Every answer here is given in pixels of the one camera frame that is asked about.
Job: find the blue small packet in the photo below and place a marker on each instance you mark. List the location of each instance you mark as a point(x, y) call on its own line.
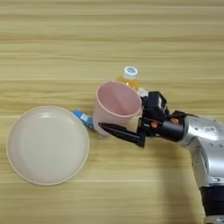
point(84, 118)

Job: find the pink plastic cup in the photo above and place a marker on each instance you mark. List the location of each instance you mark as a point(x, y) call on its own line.
point(116, 102)

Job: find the small black box white label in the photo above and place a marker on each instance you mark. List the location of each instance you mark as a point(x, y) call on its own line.
point(157, 102)

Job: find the cream round plate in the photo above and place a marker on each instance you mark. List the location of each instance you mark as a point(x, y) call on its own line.
point(46, 145)

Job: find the orange juice bottle white cap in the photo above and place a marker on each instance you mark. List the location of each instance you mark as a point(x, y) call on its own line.
point(129, 75)

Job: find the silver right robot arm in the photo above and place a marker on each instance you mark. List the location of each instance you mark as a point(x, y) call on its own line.
point(207, 151)

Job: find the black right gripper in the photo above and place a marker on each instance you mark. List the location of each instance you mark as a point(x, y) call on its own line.
point(166, 129)

